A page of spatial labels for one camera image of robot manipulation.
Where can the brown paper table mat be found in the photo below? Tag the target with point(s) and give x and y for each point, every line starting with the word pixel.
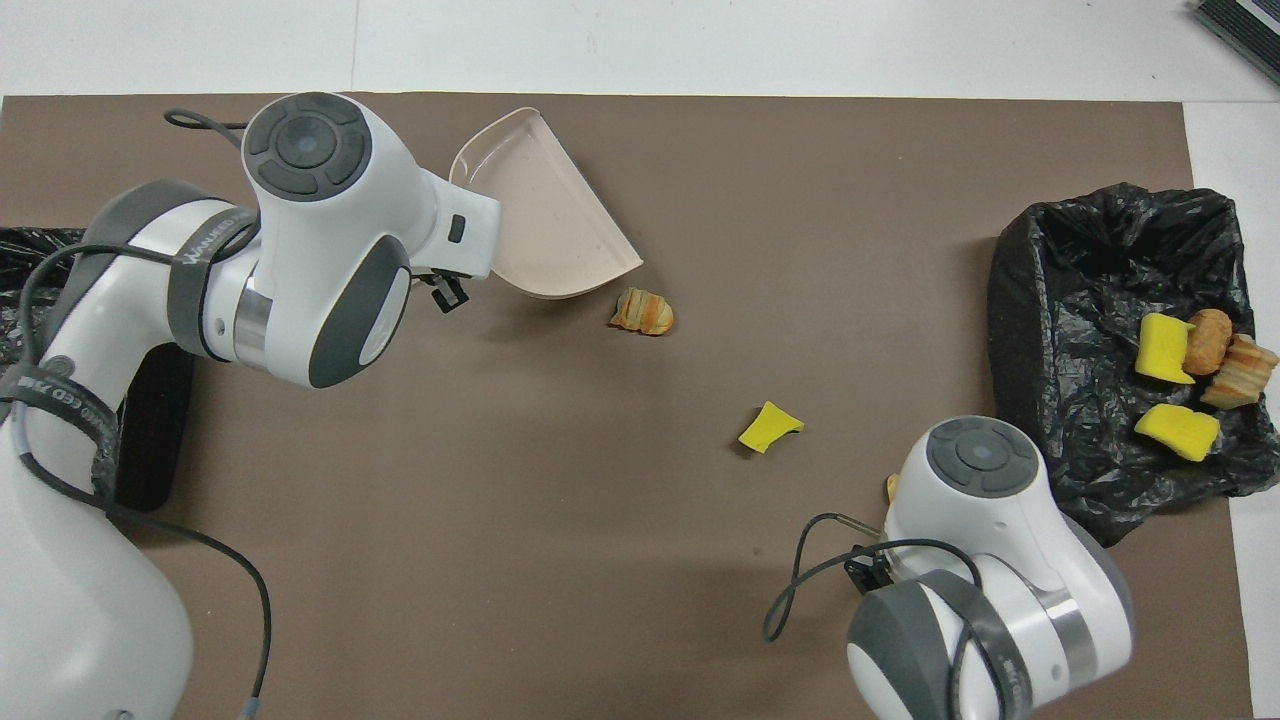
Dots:
pixel 500 500

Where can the golden croissant piece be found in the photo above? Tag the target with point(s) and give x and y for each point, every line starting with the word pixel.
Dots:
pixel 891 488
pixel 642 311
pixel 1240 375

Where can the black bag lined bin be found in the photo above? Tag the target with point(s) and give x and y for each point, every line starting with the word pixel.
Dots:
pixel 150 430
pixel 1080 300

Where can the beige plastic dustpan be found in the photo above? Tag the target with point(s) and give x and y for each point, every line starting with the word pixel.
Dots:
pixel 550 220

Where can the green and yellow sponge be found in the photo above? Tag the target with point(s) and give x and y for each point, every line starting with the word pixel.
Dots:
pixel 1178 430

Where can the brown bread roll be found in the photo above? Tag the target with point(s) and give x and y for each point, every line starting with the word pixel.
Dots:
pixel 1208 342

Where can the yellow sponge piece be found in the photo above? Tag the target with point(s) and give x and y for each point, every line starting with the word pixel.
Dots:
pixel 768 428
pixel 1163 350

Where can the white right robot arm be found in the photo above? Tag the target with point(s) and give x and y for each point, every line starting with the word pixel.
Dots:
pixel 1000 520

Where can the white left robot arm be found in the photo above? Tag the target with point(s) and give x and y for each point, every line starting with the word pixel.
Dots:
pixel 300 230

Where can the black ridged device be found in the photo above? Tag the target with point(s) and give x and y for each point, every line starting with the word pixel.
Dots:
pixel 1250 30

